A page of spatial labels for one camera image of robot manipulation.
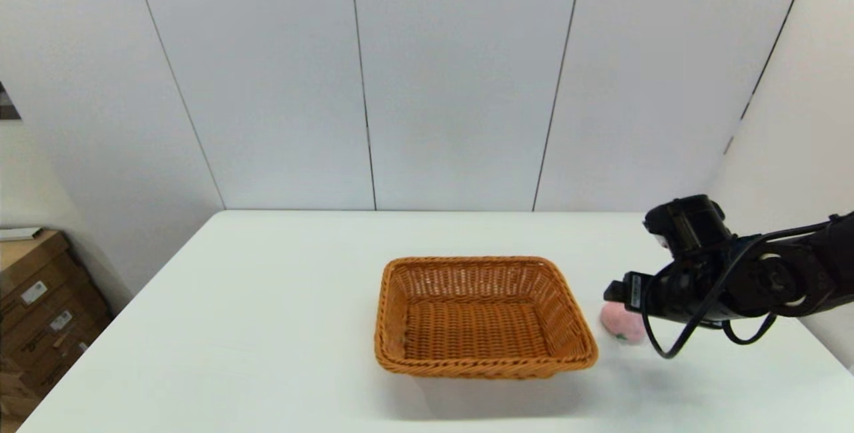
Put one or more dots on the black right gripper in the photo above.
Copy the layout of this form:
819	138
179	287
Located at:
674	293

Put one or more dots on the pink toy peach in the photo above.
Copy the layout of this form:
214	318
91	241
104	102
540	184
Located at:
617	327

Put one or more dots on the orange wicker basket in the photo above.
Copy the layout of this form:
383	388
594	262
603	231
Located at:
480	319

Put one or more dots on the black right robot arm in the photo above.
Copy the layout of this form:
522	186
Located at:
794	273

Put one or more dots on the cardboard box with white label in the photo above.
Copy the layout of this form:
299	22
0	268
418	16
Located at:
57	333
40	289

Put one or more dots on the plain cardboard box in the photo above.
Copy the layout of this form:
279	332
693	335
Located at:
27	249

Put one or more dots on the white flat item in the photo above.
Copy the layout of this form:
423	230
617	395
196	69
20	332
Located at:
19	233

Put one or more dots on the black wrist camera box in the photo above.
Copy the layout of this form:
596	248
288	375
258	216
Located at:
687	226

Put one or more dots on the dark wall picture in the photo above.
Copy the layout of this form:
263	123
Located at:
7	106

